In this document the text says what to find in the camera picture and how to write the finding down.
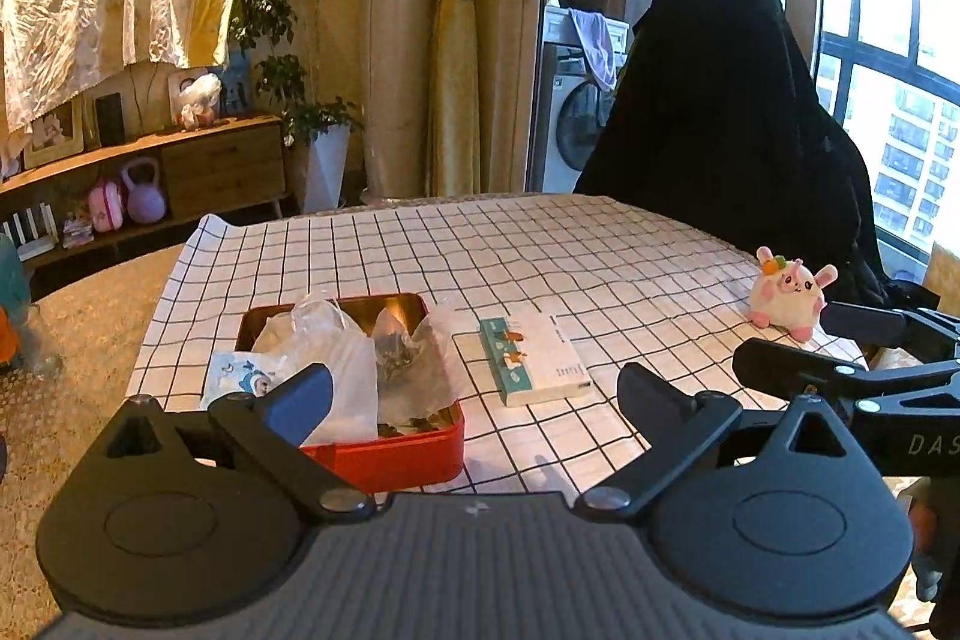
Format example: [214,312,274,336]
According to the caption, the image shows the blue white printed pouch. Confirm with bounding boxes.
[200,351,295,409]

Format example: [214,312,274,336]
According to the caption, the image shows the clear plastic bag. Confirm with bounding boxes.
[252,292,377,447]

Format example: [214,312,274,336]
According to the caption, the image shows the red metal tin box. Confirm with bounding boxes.
[234,290,467,495]

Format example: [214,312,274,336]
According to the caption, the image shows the small bag dried flowers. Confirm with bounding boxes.
[371,308,470,429]

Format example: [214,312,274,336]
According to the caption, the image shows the pink plush bunny toy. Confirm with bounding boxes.
[747,245,838,342]

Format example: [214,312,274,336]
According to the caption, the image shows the checkered white tablecloth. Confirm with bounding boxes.
[122,191,872,499]

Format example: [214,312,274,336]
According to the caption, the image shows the white teal book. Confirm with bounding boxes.
[478,310,592,408]

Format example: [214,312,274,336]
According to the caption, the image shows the purple kettlebell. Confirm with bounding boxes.
[121,156,166,224]

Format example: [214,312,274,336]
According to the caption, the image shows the black cloth covered stand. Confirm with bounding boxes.
[576,0,940,308]

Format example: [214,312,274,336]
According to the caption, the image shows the pink toy case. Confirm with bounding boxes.
[88,179,124,234]

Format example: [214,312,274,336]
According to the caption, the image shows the wooden sideboard cabinet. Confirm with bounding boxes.
[2,115,288,268]

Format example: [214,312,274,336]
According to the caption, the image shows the white standing air conditioner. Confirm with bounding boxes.
[363,0,433,202]

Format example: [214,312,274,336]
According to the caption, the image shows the white washing machine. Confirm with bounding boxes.
[530,5,613,193]

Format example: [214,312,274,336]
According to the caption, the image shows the potted green plant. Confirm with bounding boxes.
[228,0,359,213]

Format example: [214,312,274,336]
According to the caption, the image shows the yellow curtain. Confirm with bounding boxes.
[427,0,542,197]

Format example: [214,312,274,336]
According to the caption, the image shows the picture frame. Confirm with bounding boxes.
[23,97,85,169]

